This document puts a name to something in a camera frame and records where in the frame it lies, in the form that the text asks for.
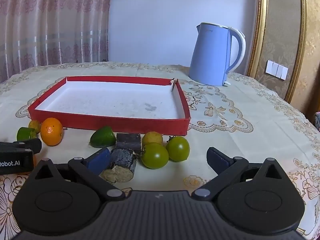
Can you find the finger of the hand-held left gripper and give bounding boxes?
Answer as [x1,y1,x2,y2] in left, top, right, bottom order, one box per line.
[0,138,42,154]

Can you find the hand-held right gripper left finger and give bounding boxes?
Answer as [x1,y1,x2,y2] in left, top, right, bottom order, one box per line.
[32,147,126,202]

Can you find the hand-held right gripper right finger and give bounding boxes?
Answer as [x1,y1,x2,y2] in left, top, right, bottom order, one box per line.
[191,147,288,202]

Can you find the small green citrus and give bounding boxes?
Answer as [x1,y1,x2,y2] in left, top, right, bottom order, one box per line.
[16,127,37,142]

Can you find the small longan with twig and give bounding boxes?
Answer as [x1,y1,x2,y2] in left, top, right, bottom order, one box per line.
[28,120,42,134]

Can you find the green lemon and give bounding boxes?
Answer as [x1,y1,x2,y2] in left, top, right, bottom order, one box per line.
[89,126,117,148]

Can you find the dark sugarcane piece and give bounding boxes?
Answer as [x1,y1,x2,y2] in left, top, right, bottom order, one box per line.
[115,133,142,152]
[99,148,137,183]

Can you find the orange mandarin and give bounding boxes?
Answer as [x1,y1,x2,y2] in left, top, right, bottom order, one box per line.
[40,117,64,146]

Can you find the red cardboard tray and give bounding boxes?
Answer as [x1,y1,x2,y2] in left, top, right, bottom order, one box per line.
[28,76,191,136]

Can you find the green tomato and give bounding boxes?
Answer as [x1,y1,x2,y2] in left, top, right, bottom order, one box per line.
[141,142,169,169]
[166,136,190,162]

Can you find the yellow round longan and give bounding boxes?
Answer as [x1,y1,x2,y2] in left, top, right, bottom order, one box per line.
[142,131,164,147]

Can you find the cream embroidered tablecloth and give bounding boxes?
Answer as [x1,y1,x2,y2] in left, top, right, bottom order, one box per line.
[0,62,320,240]

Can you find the light blue electric kettle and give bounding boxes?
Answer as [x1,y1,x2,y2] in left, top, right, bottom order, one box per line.
[188,22,246,87]

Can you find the pink floral curtain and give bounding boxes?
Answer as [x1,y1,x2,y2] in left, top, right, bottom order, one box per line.
[0,0,113,83]

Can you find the white wall switch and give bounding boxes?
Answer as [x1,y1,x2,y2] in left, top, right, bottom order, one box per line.
[265,60,288,80]

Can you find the gold wall panel frame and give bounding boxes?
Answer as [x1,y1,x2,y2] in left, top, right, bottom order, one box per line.
[246,0,308,104]

